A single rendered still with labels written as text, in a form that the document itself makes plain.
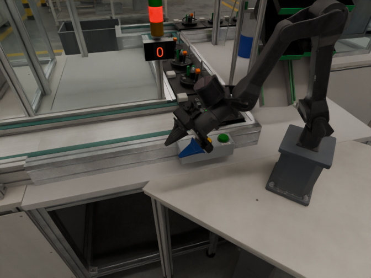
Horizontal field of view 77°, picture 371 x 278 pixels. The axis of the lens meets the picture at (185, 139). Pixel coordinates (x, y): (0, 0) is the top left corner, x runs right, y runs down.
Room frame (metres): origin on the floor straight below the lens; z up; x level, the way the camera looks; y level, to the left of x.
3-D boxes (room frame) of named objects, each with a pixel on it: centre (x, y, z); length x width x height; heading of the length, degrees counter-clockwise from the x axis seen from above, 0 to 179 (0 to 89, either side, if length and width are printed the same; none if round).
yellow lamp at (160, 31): (0.96, 0.11, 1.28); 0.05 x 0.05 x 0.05
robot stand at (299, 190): (0.55, -0.38, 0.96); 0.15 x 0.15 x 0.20; 59
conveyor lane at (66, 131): (0.84, 0.19, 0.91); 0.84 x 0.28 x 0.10; 105
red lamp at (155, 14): (0.96, 0.11, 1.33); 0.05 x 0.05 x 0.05
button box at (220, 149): (0.67, -0.08, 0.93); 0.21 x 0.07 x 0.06; 105
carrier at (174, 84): (1.14, -0.04, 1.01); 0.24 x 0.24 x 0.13; 15
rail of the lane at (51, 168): (0.68, 0.12, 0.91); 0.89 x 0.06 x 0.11; 105
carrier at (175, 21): (2.26, -0.03, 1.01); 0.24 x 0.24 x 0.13; 15
